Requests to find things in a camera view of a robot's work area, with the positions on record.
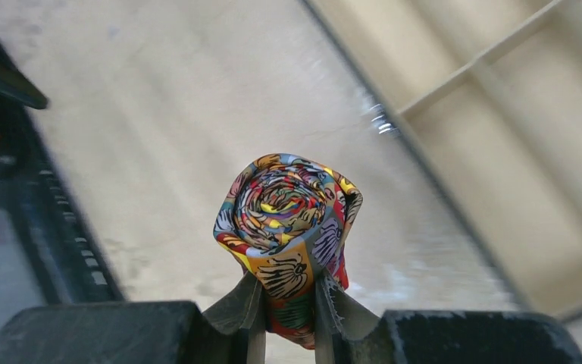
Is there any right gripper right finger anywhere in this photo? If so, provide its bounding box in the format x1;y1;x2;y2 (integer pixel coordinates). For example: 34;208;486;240
315;274;582;363

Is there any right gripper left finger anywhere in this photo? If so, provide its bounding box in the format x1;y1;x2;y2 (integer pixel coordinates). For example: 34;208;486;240
0;274;266;364

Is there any colourful patterned tie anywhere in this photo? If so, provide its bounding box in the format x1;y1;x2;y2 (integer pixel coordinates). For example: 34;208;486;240
213;153;363;350

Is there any black compartment display case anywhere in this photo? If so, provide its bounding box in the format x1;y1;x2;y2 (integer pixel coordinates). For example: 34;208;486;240
308;1;582;319

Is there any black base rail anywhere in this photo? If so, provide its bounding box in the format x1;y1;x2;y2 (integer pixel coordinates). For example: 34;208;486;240
0;43;124;304

